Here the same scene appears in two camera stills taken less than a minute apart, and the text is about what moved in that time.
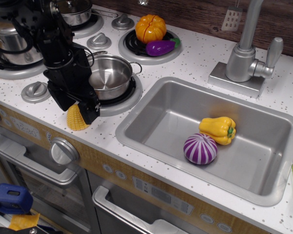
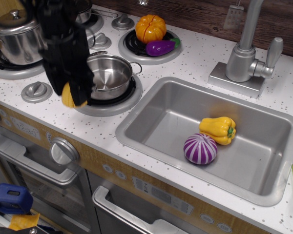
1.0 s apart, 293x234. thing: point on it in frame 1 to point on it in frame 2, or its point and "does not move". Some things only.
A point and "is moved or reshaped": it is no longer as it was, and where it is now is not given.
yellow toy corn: x=75 y=120 is moved or reshaped
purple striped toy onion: x=200 y=149 does not move
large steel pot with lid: x=6 y=34 does not move
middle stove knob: x=98 y=42 does not move
